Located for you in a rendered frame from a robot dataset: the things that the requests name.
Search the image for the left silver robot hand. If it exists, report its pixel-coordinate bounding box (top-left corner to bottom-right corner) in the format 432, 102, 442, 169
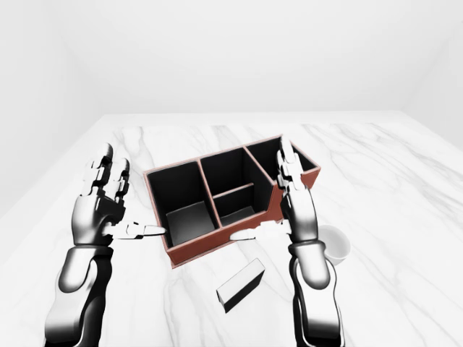
71, 142, 168, 247

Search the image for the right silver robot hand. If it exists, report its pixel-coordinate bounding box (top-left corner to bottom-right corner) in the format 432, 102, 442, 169
229, 137, 321, 245

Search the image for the red-brown desk caddy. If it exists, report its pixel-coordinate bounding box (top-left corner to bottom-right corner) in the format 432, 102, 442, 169
143, 134, 322, 270

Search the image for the black and white book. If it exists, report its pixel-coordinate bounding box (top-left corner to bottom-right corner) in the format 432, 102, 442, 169
216, 257, 266, 314

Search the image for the white mug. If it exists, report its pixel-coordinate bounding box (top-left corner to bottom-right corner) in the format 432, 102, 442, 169
318, 224, 352, 267

